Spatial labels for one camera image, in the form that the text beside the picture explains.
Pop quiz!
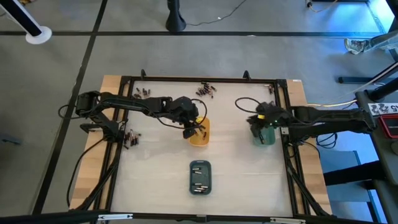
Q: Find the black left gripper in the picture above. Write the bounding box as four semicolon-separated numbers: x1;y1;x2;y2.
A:
170;96;206;140

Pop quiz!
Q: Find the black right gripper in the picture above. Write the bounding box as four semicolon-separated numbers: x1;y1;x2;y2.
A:
248;101;282;146

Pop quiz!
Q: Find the yellow plastic bin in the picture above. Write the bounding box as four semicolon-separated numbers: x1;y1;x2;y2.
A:
189;116;211;147

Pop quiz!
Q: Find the mint green plastic bin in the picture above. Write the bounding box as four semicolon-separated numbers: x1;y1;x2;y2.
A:
252;125;277;147

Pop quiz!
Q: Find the dark teal plastic bin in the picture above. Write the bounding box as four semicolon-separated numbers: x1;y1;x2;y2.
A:
188;160;213;196

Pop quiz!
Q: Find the black desk crossbar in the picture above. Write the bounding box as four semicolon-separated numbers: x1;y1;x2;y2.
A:
323;161;386;187

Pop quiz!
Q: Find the black floor bar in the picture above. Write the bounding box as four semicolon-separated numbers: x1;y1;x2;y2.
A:
338;60;398;85

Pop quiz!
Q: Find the black floor stand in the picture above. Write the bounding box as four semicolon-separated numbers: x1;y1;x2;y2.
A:
165;0;187;33

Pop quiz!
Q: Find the white printed label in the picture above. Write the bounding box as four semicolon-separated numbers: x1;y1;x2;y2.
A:
368;102;398;116

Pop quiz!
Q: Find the grey desk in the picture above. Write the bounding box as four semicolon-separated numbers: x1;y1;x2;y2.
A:
356;90;398;224

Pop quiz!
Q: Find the person's shoe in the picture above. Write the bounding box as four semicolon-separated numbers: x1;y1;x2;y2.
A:
344;37;370;55

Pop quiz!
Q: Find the black tube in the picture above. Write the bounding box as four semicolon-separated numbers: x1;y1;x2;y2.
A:
368;85;398;102

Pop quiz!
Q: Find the person's leg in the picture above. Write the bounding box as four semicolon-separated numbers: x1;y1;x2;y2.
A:
363;29;398;52

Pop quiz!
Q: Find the grey floor object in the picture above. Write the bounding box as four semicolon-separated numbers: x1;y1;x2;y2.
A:
0;133;23;146

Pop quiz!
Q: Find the black pole with white base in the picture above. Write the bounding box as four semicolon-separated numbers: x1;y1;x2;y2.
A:
0;0;53;45

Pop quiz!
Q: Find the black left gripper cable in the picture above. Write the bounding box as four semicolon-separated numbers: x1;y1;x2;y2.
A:
154;98;208;130

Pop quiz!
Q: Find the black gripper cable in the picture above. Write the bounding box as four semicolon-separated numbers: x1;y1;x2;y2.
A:
234;96;265;114
154;98;208;130

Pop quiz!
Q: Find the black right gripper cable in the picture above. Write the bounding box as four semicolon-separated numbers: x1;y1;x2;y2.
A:
234;96;265;114

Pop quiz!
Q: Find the black aluminium table frame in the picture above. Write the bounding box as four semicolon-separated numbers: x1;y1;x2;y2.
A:
79;68;332;222

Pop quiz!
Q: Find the black arm base cable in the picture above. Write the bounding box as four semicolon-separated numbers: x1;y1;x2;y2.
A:
315;132;339;149

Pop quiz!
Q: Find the yellow and white cable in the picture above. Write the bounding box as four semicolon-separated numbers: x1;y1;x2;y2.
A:
307;98;358;108

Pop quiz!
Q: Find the silver frame plate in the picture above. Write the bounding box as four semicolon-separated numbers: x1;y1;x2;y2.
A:
97;213;134;222
269;217;307;224

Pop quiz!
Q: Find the black floor cable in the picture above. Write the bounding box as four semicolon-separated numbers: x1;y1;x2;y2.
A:
185;0;248;27

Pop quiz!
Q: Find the long black arm cable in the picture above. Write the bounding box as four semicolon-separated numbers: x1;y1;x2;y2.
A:
66;138;105;208

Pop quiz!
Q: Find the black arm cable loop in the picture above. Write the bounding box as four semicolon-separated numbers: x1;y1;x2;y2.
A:
57;104;78;121

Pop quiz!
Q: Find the yellow cable with plug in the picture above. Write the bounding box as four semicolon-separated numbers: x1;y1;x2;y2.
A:
306;0;338;14

